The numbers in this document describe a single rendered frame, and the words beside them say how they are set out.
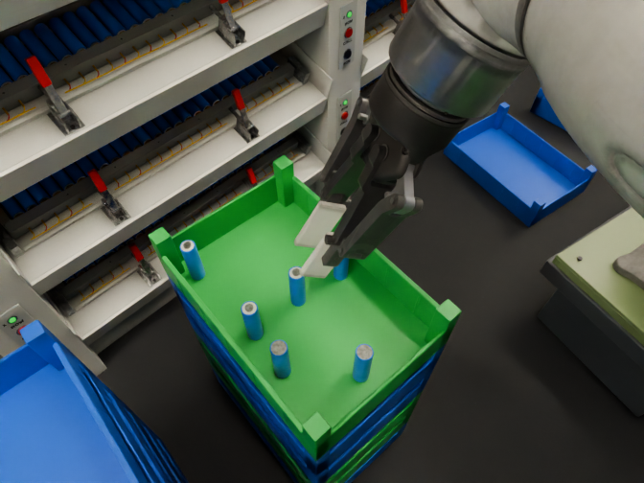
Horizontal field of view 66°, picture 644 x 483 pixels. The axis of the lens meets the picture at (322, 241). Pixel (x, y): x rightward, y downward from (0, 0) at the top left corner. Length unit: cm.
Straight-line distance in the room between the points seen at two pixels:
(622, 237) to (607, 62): 82
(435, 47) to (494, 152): 107
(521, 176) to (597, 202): 19
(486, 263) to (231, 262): 68
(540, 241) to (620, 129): 104
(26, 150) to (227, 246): 27
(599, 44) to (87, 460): 55
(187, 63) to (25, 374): 45
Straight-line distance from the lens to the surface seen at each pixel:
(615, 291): 96
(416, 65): 36
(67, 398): 63
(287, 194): 68
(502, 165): 139
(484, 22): 34
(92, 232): 85
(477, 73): 35
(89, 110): 73
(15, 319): 86
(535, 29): 28
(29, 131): 73
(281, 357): 52
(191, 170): 88
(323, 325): 60
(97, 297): 100
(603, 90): 24
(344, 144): 48
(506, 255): 121
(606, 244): 102
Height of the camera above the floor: 94
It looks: 55 degrees down
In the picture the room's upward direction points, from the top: straight up
